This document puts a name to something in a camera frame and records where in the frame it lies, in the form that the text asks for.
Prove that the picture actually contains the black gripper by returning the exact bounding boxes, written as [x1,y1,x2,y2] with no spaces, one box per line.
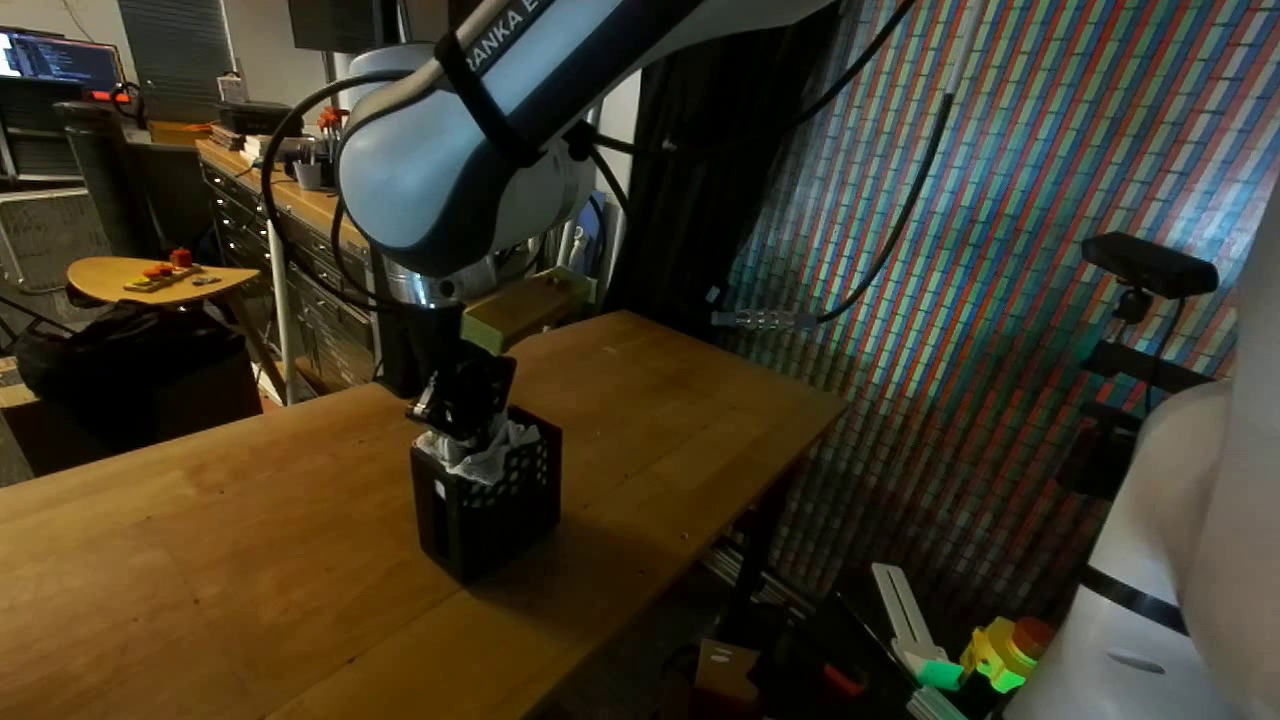
[404,343,524,448]

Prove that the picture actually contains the white metal leg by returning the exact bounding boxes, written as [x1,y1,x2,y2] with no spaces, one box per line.
[259,217,302,409]

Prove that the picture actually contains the pot with red flowers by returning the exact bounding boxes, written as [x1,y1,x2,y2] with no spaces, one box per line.
[302,103,354,192]

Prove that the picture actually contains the green and yellow blocks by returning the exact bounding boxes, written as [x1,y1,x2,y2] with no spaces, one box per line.
[918,613,1060,698]

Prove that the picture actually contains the black perforated plastic box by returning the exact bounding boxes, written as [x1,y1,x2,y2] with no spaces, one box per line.
[404,403,564,587]

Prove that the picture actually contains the striped backdrop panel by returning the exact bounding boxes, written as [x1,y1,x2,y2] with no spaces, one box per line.
[717,0,1280,630]

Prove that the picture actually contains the black camera stand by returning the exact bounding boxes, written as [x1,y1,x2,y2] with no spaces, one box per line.
[1060,284,1233,502]

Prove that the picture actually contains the dark wall monitor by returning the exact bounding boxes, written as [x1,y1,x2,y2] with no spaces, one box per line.
[284,0,386,60]

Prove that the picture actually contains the black cable with connector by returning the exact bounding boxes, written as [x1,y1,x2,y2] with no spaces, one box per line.
[706,0,964,332]

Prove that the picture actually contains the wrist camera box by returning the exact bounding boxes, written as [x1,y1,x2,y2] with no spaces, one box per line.
[456,267,599,361]

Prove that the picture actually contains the wooden workbench with drawers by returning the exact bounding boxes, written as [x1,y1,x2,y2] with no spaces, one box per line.
[196,134,404,391]

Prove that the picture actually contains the black chair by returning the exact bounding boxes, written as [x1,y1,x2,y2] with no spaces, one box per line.
[11,300,264,460]

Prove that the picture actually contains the red hand tool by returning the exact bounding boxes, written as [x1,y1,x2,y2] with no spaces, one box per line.
[124,242,209,295]

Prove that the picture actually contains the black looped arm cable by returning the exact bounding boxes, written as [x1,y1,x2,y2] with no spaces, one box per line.
[255,68,449,320]

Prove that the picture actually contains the small red object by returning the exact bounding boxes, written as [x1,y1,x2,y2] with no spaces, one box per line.
[815,661,867,702]

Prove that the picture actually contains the white flat ruler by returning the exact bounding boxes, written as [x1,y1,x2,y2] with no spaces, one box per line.
[867,561,943,661]

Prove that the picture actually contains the black camera on stand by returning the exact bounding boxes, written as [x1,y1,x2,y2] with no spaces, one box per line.
[1076,227,1222,300]

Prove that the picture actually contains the lit computer screen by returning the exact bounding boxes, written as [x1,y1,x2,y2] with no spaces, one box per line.
[0,22,128,93]

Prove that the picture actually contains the black case on workbench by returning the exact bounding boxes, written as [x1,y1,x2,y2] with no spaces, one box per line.
[215,99,309,138]

